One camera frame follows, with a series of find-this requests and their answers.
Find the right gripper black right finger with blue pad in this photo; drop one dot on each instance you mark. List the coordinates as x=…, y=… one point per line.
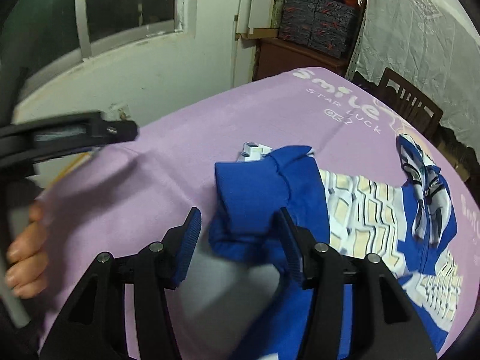
x=362, y=290

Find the brown wooden cabinet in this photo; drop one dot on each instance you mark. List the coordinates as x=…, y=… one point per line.
x=275, y=56

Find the dark wooden chair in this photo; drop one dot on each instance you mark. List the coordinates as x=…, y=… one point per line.
x=405, y=99

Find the purple smile bed sheet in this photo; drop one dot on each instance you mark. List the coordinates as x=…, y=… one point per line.
x=130, y=194

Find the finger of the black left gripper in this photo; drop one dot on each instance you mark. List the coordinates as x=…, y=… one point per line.
x=44, y=139

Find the blue red patterned sweater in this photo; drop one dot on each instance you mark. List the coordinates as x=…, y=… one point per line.
x=409, y=227

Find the white panel on wall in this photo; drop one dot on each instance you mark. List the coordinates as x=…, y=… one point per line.
x=254, y=20

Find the white lace cloth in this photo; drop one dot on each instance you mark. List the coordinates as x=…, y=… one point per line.
x=432, y=44

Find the person's left hand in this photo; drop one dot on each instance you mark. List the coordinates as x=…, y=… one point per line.
x=27, y=274

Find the stack of patterned boxes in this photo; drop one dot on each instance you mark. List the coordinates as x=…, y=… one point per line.
x=326, y=26

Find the dark glass window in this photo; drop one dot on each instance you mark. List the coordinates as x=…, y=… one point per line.
x=50, y=26

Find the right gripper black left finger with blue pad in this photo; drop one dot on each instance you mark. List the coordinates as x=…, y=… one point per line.
x=91, y=324

